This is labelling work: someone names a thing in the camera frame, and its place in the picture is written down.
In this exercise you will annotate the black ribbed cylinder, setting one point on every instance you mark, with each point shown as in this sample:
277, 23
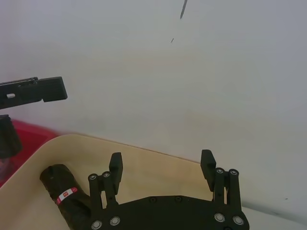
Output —
8, 137

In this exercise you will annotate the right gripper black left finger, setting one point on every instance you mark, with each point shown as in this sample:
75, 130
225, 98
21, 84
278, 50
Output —
114, 172

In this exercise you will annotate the black rolled bundle red label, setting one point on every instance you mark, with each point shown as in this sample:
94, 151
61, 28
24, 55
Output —
62, 184

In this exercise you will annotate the red plastic container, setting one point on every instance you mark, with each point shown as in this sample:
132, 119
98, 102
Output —
31, 139

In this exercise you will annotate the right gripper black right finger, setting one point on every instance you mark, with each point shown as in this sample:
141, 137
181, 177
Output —
208, 167

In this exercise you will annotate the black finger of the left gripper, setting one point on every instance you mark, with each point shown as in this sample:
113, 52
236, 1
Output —
51, 89

